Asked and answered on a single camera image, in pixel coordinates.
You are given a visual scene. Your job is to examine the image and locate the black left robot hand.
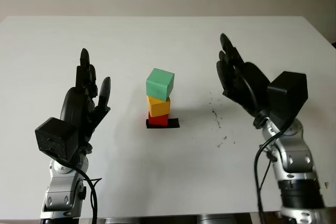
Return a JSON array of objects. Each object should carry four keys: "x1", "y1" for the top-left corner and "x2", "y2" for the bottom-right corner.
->
[{"x1": 59, "y1": 48, "x2": 111, "y2": 154}]

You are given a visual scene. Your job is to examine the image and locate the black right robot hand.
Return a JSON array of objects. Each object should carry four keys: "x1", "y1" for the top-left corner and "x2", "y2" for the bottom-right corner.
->
[{"x1": 216, "y1": 33, "x2": 271, "y2": 120}]

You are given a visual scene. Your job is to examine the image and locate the green block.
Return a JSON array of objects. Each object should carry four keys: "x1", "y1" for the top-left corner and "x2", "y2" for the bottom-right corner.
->
[{"x1": 145, "y1": 68, "x2": 175, "y2": 102}]

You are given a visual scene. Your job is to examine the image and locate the yellow block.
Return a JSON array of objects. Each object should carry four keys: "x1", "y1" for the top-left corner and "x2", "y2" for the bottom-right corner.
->
[{"x1": 146, "y1": 95, "x2": 171, "y2": 118}]

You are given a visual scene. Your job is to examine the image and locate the red block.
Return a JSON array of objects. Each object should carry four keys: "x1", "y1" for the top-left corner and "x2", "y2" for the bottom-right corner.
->
[{"x1": 148, "y1": 111, "x2": 169, "y2": 126}]

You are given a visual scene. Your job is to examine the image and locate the black tape patch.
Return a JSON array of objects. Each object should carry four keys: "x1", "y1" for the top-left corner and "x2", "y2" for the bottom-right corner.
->
[{"x1": 145, "y1": 118, "x2": 181, "y2": 130}]

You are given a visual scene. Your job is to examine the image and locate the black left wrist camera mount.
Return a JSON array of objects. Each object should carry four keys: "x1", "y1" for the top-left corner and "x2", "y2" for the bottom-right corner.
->
[{"x1": 35, "y1": 117, "x2": 79, "y2": 162}]

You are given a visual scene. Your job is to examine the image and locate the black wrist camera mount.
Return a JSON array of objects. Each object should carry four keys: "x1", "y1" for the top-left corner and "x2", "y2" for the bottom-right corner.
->
[
  {"x1": 35, "y1": 117, "x2": 79, "y2": 162},
  {"x1": 266, "y1": 71, "x2": 308, "y2": 130}
]

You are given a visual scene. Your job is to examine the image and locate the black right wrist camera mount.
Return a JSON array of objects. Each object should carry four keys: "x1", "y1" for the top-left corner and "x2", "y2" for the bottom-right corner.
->
[{"x1": 266, "y1": 71, "x2": 308, "y2": 130}]

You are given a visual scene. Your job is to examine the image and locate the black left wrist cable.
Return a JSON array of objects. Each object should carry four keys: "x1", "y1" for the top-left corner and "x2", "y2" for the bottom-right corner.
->
[{"x1": 60, "y1": 161, "x2": 102, "y2": 224}]

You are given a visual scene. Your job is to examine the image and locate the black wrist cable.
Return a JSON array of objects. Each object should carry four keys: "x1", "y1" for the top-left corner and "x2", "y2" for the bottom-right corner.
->
[
  {"x1": 236, "y1": 69, "x2": 297, "y2": 224},
  {"x1": 60, "y1": 161, "x2": 102, "y2": 224}
]

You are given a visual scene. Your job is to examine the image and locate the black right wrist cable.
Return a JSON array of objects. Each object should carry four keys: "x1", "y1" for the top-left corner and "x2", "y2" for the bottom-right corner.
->
[{"x1": 236, "y1": 69, "x2": 297, "y2": 224}]

